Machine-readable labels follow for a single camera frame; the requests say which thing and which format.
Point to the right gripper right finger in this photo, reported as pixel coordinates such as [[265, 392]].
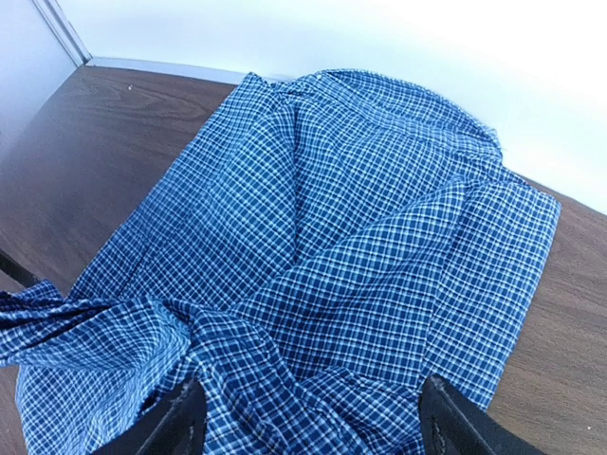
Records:
[[451, 424]]

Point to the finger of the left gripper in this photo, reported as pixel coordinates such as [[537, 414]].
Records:
[[17, 272]]

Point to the blue checked long sleeve shirt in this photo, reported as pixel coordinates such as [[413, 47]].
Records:
[[318, 250]]

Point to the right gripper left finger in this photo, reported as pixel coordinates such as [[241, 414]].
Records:
[[177, 424]]

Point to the left aluminium frame post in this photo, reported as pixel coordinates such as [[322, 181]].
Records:
[[66, 35]]

